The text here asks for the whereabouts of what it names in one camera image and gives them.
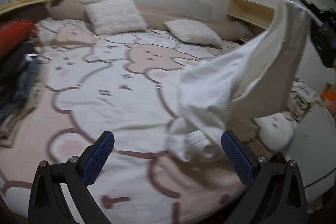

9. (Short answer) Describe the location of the pink bear pattern bedsheet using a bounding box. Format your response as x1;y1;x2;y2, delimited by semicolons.
1;18;244;223

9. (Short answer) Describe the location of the wooden bedside shelf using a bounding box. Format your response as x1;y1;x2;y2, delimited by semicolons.
0;0;62;15

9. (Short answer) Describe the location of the large white fluffy pillow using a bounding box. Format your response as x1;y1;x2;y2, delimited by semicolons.
85;0;147;36

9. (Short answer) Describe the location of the beige knit garment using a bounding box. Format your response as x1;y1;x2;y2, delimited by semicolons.
1;99;36;148

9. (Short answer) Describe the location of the red fringed scarf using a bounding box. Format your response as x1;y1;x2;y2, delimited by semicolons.
0;20;37;58

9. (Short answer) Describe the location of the small white fluffy pillow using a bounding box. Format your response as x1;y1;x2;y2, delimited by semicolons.
164;19;222;46

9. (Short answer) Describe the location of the yellow wooden headboard cabinet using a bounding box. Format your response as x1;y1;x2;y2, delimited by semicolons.
227;0;274;30

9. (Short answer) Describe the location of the black folded garment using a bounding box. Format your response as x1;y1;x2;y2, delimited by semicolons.
1;43;35;92

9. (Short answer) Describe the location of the white t-shirt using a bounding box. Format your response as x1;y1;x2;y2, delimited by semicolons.
166;0;311;163

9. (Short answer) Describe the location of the long beige plush bolster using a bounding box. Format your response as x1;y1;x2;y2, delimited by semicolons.
48;0;255;42

